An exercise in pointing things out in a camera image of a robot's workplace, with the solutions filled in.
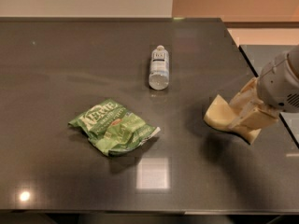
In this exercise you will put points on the clear plastic water bottle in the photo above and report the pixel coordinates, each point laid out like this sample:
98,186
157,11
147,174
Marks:
159,69

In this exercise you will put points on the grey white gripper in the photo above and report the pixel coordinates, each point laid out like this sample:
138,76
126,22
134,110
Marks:
277,84

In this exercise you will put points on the yellow sponge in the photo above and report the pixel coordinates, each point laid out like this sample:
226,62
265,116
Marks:
220,115

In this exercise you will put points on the green chip bag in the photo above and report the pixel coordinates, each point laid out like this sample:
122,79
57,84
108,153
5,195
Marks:
113,129

